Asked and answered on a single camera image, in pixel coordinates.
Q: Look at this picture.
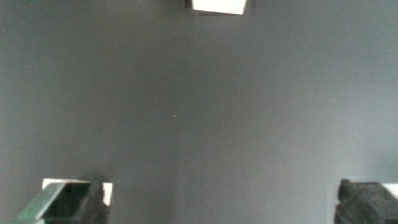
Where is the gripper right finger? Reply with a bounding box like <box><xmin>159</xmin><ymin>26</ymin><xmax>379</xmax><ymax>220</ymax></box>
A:
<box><xmin>335</xmin><ymin>179</ymin><xmax>398</xmax><ymax>224</ymax></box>

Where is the white U-shaped obstacle fence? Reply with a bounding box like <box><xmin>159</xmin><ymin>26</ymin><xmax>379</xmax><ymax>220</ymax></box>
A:
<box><xmin>193</xmin><ymin>0</ymin><xmax>248</xmax><ymax>15</ymax></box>

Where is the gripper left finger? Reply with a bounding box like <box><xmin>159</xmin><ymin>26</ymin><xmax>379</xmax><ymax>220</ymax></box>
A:
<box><xmin>17</xmin><ymin>179</ymin><xmax>114</xmax><ymax>224</ymax></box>

